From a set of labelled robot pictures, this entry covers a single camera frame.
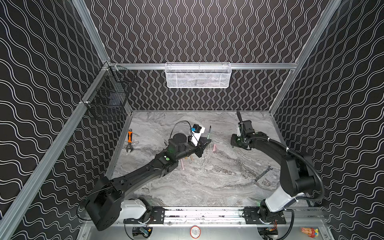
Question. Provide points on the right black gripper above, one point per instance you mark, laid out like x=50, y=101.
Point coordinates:
x=243, y=132

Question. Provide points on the red white round sticker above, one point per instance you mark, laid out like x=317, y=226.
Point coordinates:
x=195, y=232

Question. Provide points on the black wire basket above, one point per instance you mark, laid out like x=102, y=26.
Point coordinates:
x=110, y=100

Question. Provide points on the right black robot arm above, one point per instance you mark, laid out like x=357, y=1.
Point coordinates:
x=298, y=177

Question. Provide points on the orange handled adjustable wrench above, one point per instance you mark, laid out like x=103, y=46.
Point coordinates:
x=129, y=147

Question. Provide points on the orange red small object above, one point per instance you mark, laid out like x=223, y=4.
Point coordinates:
x=310, y=232

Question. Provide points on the green pen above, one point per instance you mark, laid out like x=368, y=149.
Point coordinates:
x=209, y=133

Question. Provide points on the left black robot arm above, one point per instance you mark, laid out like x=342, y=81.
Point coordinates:
x=105, y=204

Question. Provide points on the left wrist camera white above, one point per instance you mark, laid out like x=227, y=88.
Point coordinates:
x=197, y=131

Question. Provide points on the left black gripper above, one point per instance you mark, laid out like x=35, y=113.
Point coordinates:
x=200, y=147

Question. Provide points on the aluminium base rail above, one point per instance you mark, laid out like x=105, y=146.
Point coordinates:
x=196, y=216

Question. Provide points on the white mesh wire basket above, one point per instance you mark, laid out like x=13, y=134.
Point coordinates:
x=194, y=75

